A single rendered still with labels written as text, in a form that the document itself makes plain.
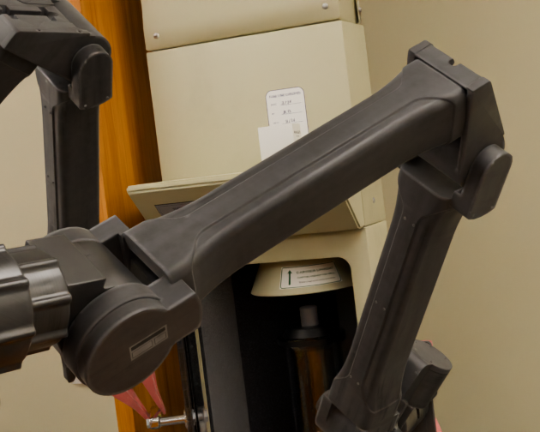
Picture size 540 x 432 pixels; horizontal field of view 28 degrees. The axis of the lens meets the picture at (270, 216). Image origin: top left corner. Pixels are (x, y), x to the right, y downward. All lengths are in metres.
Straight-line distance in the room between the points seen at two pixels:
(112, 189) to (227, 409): 0.40
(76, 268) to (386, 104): 0.30
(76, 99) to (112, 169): 0.53
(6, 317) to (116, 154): 1.00
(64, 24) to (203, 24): 0.57
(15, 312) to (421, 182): 0.45
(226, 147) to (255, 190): 0.82
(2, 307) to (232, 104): 0.99
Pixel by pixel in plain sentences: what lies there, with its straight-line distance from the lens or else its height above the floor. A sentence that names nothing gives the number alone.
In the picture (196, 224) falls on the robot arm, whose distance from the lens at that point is 0.79.
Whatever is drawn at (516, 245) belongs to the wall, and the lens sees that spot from 1.96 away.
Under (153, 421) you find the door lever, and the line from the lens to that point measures 1.43.
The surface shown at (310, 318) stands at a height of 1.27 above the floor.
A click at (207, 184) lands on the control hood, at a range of 1.52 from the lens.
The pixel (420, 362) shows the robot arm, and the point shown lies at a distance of 1.22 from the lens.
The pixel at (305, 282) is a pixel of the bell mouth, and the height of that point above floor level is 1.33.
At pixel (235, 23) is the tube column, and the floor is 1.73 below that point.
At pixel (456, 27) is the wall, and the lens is 1.97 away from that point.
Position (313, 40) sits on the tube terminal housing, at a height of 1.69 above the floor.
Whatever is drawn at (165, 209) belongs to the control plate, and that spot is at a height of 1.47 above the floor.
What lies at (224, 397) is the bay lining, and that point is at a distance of 1.75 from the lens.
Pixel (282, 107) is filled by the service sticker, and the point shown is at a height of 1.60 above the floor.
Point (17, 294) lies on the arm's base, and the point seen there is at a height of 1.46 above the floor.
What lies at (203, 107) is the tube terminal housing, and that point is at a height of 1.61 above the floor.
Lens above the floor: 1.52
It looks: 3 degrees down
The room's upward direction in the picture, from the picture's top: 7 degrees counter-clockwise
